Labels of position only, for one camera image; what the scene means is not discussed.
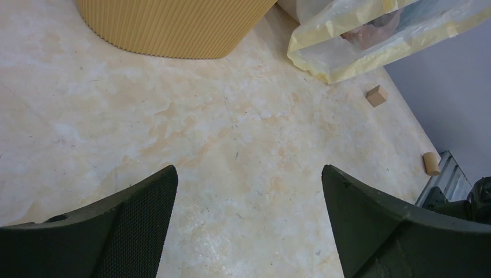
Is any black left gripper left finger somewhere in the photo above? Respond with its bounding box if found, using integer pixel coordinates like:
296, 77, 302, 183
1, 165, 178, 277

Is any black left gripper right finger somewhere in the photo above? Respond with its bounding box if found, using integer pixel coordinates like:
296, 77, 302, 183
321, 165, 490, 277

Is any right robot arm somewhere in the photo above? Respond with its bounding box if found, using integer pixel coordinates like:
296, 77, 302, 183
422, 177, 490, 225

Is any yellow plastic trash bin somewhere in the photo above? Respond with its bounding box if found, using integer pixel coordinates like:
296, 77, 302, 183
76, 0, 275, 59

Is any wooden cylinder block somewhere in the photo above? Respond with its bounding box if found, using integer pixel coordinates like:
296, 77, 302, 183
423, 152, 440, 177

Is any wooden cube block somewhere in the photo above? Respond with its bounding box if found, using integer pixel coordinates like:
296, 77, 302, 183
366, 85, 388, 107

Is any large yellow translucent bag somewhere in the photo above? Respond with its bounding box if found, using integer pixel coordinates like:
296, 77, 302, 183
279, 0, 490, 84

